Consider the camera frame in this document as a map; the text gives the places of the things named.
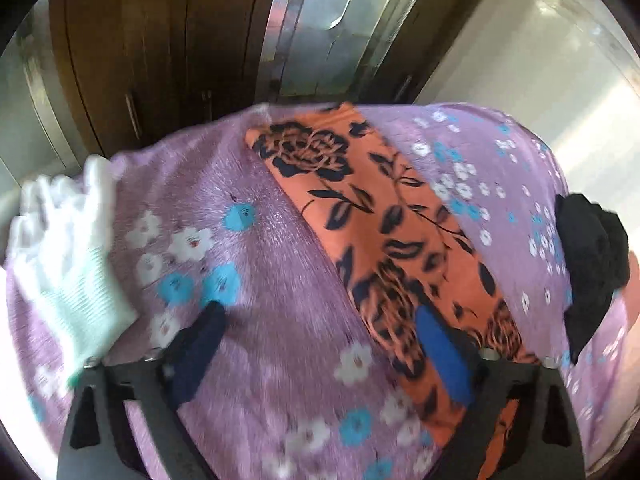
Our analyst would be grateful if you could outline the silver mirrored wardrobe door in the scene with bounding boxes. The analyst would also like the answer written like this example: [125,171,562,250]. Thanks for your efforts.
[255,0,418,104]

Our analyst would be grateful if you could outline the purple floral bedsheet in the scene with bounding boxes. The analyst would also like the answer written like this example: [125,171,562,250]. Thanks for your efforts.
[1,103,639,479]

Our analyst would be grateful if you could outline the orange black floral garment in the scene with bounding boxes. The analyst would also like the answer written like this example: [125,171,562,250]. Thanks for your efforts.
[245,103,534,479]

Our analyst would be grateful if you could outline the brown wooden wardrobe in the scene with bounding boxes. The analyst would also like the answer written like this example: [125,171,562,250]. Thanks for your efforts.
[49,0,480,155]

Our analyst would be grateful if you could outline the white knitted glove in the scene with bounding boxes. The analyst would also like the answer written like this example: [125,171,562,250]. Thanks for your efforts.
[9,155,138,382]

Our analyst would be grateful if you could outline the black crumpled garment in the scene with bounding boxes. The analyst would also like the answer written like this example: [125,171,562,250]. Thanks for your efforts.
[554,193,630,363]

